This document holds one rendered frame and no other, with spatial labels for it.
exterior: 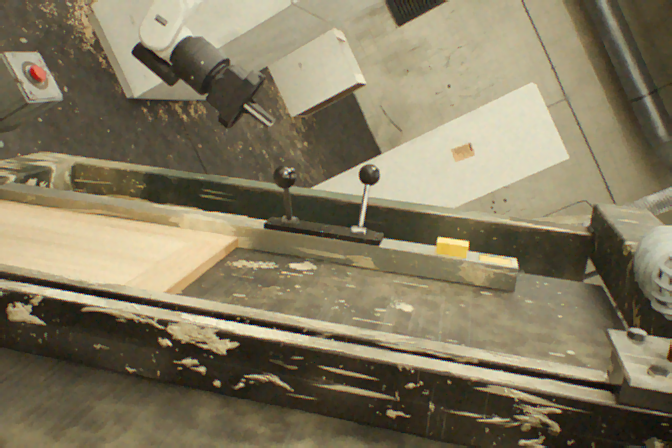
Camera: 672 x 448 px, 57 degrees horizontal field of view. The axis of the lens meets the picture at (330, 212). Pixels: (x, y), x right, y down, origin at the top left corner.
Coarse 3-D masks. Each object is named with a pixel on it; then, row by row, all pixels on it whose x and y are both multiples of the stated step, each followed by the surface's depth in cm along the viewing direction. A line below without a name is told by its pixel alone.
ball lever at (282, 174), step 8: (280, 168) 97; (288, 168) 97; (280, 176) 96; (288, 176) 97; (280, 184) 97; (288, 184) 97; (288, 192) 100; (288, 200) 101; (288, 208) 102; (288, 216) 104; (288, 224) 104; (296, 224) 105
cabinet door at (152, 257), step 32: (0, 224) 102; (32, 224) 103; (64, 224) 105; (96, 224) 105; (128, 224) 107; (0, 256) 88; (32, 256) 89; (64, 256) 91; (96, 256) 92; (128, 256) 93; (160, 256) 94; (192, 256) 94; (224, 256) 100; (160, 288) 82
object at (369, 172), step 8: (368, 168) 104; (376, 168) 105; (360, 176) 105; (368, 176) 104; (376, 176) 104; (368, 184) 105; (368, 192) 105; (360, 216) 103; (360, 224) 103; (352, 232) 102; (360, 232) 102
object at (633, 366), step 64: (0, 320) 66; (64, 320) 64; (128, 320) 62; (192, 320) 62; (256, 320) 63; (192, 384) 62; (256, 384) 61; (320, 384) 59; (384, 384) 58; (448, 384) 56; (512, 384) 55; (576, 384) 57; (640, 384) 50
